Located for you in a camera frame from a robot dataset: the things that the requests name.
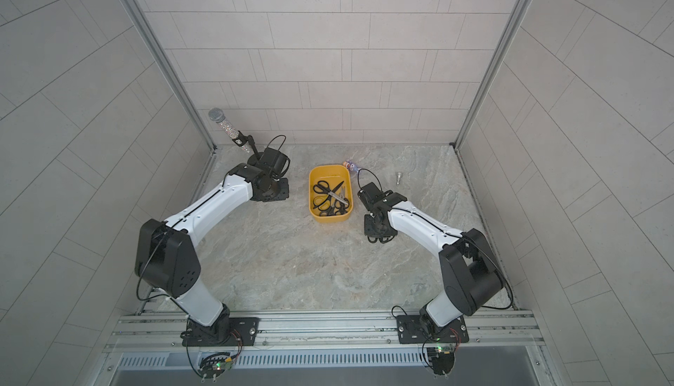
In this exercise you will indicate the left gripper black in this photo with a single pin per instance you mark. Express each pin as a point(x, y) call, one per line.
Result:
point(252, 146)

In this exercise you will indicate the yellow plastic storage box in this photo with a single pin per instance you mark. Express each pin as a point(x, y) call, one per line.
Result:
point(333, 174)

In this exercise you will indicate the all black scissors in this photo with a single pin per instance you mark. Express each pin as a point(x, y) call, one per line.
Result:
point(322, 187)

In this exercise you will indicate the silver blade black scissors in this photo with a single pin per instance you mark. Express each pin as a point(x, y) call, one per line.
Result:
point(331, 205)

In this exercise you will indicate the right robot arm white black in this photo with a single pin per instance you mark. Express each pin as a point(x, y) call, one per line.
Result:
point(471, 276)

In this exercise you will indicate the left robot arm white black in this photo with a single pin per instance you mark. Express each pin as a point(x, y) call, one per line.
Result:
point(167, 259)

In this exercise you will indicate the purple toy figure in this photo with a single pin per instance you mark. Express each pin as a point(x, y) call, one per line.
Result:
point(352, 167)

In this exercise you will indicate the glitter silver microphone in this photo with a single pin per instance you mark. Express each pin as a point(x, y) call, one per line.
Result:
point(217, 116)

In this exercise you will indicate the right circuit board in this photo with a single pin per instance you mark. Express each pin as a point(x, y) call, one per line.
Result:
point(441, 360)

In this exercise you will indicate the circuit board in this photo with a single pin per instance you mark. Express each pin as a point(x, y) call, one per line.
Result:
point(213, 366)
point(441, 360)

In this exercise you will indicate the left circuit board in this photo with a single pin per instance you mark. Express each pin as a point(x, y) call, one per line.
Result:
point(213, 366)

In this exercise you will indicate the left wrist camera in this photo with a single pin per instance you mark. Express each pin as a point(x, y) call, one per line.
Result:
point(274, 162)

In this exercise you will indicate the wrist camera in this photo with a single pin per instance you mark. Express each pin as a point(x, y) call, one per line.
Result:
point(376, 200)
point(274, 162)

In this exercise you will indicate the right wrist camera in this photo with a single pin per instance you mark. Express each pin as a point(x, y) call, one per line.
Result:
point(376, 200)

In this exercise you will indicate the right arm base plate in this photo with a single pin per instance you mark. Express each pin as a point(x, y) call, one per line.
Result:
point(411, 331)

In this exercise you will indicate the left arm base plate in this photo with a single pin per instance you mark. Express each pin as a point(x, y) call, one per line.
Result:
point(225, 332)

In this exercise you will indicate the aluminium frame rail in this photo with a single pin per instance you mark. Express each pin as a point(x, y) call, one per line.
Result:
point(324, 329)

